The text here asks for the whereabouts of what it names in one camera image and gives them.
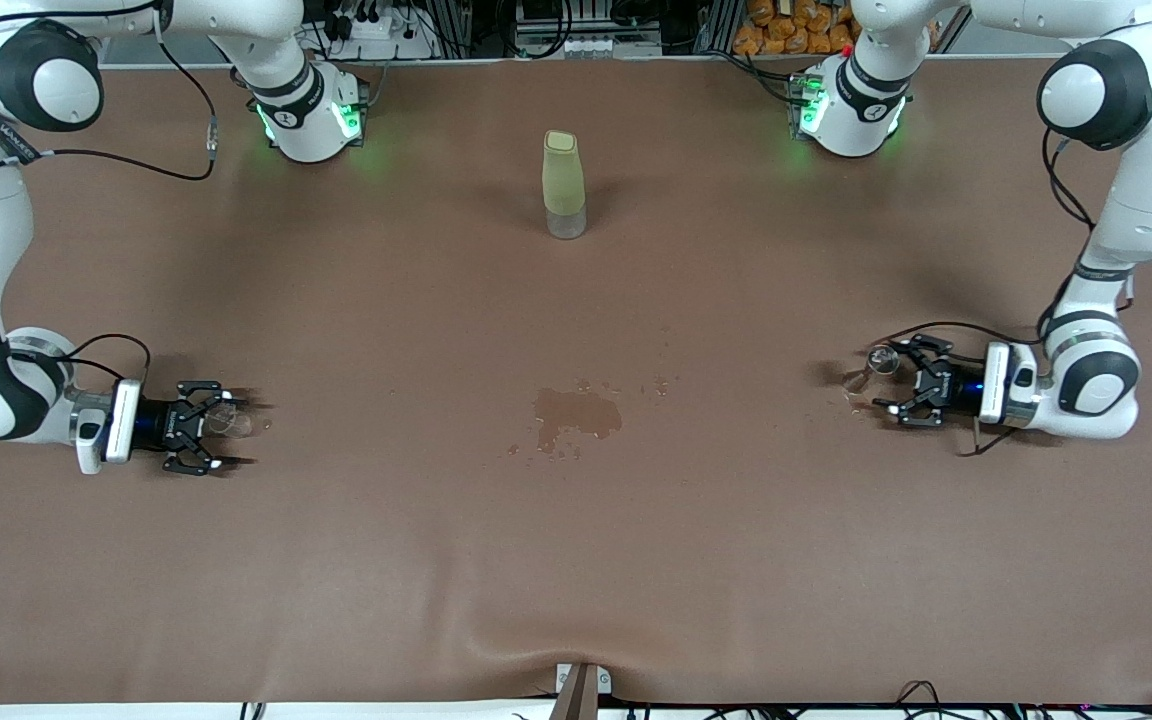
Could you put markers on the metal table edge bracket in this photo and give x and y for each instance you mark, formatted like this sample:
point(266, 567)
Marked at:
point(604, 682)

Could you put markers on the yellow-green sleeved glass bottle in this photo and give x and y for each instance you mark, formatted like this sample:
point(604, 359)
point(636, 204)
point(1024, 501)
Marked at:
point(563, 185)

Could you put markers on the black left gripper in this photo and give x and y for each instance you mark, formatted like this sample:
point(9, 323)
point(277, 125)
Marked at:
point(954, 389)

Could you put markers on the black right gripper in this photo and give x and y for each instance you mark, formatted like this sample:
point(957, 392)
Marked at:
point(155, 423)

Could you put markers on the large spilled liquid puddle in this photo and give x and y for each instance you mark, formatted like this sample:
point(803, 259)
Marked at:
point(576, 412)

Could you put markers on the white power strip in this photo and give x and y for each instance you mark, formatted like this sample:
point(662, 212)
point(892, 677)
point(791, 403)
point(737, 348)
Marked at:
point(376, 30)

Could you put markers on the orange snack bag pile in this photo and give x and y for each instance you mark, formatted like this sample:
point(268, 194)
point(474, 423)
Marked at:
point(786, 30)

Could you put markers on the steel jigger measuring cup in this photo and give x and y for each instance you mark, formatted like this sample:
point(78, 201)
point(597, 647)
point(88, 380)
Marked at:
point(883, 358)

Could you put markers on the clear glass cup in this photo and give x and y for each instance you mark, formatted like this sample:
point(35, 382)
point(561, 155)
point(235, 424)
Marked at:
point(228, 422)

